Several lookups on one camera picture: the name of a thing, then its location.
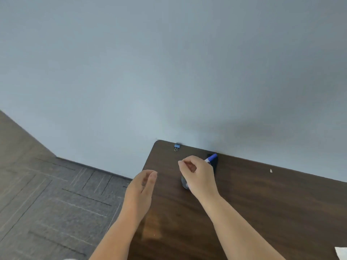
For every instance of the person's right hand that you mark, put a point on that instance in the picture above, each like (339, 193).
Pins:
(202, 178)

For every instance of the person's left hand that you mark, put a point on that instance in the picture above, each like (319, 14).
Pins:
(137, 196)

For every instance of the person's right thumb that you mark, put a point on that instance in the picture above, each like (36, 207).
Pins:
(190, 167)

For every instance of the person's left thumb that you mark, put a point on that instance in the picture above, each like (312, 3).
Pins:
(151, 181)

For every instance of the person's right forearm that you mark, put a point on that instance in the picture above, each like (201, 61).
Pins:
(238, 230)

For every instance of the person's left forearm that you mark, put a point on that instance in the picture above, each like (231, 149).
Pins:
(118, 238)

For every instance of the black round mesh container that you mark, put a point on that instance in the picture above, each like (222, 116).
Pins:
(184, 183)

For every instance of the blue capped white marker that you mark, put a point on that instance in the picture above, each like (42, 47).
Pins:
(211, 158)

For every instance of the blue binder clip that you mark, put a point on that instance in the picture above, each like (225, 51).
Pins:
(177, 145)

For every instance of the white paper sheet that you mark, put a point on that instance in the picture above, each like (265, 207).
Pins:
(342, 253)

